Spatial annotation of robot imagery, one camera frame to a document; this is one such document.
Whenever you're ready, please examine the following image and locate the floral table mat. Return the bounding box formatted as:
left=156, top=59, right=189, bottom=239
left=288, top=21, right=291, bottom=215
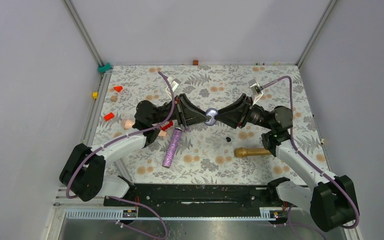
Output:
left=93, top=65, right=328, bottom=185

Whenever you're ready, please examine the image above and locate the gold microphone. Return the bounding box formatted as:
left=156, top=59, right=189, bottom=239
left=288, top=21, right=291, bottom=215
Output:
left=233, top=147, right=272, bottom=158

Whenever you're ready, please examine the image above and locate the red triangular block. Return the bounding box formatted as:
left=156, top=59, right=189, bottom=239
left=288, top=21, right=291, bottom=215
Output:
left=113, top=85, right=123, bottom=93

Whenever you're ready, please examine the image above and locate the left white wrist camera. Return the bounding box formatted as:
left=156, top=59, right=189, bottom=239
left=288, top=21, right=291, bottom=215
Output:
left=167, top=76, right=181, bottom=93

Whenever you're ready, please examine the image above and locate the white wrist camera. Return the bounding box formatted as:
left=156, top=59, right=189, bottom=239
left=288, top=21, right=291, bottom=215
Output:
left=167, top=76, right=181, bottom=93
left=248, top=79, right=264, bottom=105

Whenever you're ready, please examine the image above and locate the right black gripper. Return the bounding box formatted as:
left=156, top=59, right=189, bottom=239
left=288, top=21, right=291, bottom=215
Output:
left=214, top=93, right=274, bottom=131

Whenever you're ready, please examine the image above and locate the red rectangular block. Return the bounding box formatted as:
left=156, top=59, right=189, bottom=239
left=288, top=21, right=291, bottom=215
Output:
left=103, top=112, right=115, bottom=122

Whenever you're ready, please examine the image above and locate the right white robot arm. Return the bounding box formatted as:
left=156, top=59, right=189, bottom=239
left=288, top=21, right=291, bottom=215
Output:
left=214, top=94, right=360, bottom=232

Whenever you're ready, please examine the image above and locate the red toy block tray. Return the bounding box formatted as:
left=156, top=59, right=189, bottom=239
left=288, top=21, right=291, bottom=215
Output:
left=160, top=120, right=174, bottom=131

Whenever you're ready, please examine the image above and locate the teal clamp block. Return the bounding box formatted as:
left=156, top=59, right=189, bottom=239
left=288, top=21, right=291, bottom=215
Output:
left=97, top=62, right=113, bottom=74

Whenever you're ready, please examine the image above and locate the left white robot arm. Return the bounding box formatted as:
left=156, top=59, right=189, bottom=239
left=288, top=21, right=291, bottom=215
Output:
left=59, top=93, right=218, bottom=202

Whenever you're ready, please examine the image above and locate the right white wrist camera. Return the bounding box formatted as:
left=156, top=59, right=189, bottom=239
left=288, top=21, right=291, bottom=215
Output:
left=248, top=79, right=264, bottom=105

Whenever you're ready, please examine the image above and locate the purple glitter microphone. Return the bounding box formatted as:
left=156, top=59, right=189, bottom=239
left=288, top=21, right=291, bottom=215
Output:
left=162, top=127, right=183, bottom=169

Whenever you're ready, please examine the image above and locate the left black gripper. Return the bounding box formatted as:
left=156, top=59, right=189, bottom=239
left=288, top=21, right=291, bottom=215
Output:
left=151, top=93, right=210, bottom=127

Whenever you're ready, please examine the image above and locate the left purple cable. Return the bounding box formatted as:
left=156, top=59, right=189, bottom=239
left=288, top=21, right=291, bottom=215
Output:
left=65, top=70, right=176, bottom=240

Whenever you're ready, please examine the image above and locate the lavender earbud charging case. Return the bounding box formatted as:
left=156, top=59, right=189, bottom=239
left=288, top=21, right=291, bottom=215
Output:
left=204, top=107, right=218, bottom=126

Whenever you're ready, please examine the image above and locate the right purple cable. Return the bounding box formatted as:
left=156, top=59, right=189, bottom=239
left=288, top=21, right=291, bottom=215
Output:
left=261, top=75, right=361, bottom=240

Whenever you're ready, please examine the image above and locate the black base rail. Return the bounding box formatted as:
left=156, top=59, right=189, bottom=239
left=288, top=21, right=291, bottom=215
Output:
left=104, top=180, right=301, bottom=221

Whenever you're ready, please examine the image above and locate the purple cable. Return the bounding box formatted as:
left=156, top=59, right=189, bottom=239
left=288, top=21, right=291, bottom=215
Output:
left=261, top=75, right=361, bottom=240
left=65, top=70, right=176, bottom=240

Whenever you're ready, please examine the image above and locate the peach pink microphone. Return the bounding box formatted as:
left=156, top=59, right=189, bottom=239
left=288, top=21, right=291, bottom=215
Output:
left=121, top=119, right=167, bottom=137

